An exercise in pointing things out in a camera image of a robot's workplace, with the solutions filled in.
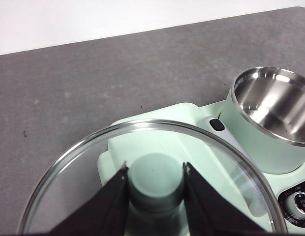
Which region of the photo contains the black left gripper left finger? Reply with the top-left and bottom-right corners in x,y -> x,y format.
48,161 -> 130,236

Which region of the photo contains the mint green hinged griddle cover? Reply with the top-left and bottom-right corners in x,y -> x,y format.
96,101 -> 264,236

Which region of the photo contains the silver control knob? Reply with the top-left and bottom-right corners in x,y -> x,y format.
283,191 -> 305,223

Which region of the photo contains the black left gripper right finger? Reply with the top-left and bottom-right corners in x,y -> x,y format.
182,161 -> 268,236

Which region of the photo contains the mint green pot with handle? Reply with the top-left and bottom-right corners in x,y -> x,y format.
219,66 -> 305,174

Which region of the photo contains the mint green breakfast machine base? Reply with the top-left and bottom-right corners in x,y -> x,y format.
199,99 -> 305,236

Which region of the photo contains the glass lid with green knob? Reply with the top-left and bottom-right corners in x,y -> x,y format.
20,118 -> 289,236

